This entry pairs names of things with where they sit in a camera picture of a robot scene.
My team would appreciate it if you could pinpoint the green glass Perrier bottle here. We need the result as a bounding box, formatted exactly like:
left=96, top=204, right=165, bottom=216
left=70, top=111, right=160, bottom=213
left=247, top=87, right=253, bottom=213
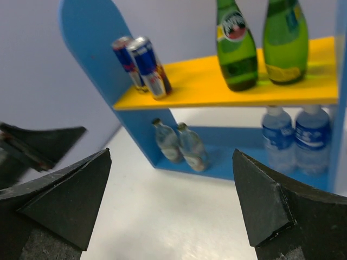
left=216, top=1, right=258, bottom=92

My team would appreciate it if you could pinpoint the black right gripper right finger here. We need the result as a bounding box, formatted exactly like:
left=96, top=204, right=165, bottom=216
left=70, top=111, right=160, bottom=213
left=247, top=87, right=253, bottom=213
left=233, top=149, right=346, bottom=259

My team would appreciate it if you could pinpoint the clear pocari sweat bottle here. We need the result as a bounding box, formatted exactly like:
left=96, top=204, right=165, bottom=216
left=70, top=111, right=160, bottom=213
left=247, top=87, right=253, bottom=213
left=295, top=105, right=331, bottom=176
left=261, top=106, right=296, bottom=175

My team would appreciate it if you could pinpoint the green glass bottle yellow label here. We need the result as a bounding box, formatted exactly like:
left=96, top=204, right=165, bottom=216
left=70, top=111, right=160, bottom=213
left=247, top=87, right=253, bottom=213
left=263, top=1, right=309, bottom=85

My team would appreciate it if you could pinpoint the clear Pocari Sweat bottle left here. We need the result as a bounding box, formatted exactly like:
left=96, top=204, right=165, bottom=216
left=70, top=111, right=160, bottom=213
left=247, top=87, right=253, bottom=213
left=261, top=106, right=296, bottom=175

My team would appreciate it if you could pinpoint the silver blue can front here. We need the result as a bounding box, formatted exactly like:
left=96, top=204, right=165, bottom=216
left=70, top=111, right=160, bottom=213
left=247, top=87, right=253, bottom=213
left=127, top=36, right=172, bottom=100

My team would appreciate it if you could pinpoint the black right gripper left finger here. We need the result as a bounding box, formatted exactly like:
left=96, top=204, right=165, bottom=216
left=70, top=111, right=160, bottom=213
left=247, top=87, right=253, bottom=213
left=1, top=148, right=112, bottom=259

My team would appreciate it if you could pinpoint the clear Pocari Sweat bottle right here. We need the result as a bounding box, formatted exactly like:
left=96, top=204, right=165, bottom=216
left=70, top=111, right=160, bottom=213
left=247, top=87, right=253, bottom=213
left=295, top=105, right=331, bottom=176

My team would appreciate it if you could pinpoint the blue silver Red Bull can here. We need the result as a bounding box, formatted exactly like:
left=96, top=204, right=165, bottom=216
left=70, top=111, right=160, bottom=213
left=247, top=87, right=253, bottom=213
left=111, top=36, right=149, bottom=94

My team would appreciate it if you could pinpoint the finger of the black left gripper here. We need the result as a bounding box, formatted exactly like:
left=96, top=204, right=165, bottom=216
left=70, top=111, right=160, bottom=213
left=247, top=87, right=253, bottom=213
left=1, top=122, right=87, bottom=172

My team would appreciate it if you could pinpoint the blue and yellow wooden shelf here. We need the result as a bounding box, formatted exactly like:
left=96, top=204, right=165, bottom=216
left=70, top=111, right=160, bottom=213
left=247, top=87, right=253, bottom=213
left=59, top=1, right=346, bottom=192

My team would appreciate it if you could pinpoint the small clear bottle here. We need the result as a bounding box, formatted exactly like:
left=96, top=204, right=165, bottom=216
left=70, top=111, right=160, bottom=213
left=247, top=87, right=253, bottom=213
left=177, top=122, right=209, bottom=172
left=152, top=118, right=183, bottom=164

